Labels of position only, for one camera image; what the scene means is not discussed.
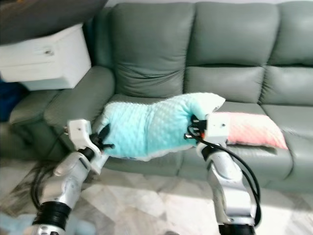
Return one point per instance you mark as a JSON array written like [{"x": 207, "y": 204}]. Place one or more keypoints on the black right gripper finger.
[
  {"x": 190, "y": 135},
  {"x": 195, "y": 120}
]

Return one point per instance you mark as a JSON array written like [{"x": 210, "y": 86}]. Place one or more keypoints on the white box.
[{"x": 41, "y": 61}]

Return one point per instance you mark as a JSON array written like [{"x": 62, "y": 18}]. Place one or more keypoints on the teal dotted pillow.
[{"x": 151, "y": 126}]

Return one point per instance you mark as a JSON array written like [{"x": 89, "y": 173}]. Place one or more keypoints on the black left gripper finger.
[
  {"x": 105, "y": 132},
  {"x": 108, "y": 146}
]

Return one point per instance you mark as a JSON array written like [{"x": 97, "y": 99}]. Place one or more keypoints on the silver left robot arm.
[{"x": 63, "y": 186}]

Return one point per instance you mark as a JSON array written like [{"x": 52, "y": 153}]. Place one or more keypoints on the pink pillow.
[{"x": 257, "y": 129}]

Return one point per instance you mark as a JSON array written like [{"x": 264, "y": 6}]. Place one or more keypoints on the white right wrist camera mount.
[{"x": 218, "y": 129}]

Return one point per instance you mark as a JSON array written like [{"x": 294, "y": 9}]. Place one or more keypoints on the dark grey cushion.
[{"x": 44, "y": 17}]

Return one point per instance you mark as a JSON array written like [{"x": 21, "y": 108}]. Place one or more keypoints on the blue bag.
[{"x": 10, "y": 100}]

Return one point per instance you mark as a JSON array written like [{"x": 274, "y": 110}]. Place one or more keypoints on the green leather sofa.
[{"x": 230, "y": 39}]

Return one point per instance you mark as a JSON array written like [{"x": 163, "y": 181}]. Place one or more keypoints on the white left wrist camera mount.
[{"x": 79, "y": 131}]

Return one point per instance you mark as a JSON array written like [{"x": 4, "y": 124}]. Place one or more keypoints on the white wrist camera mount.
[
  {"x": 79, "y": 131},
  {"x": 218, "y": 129}
]

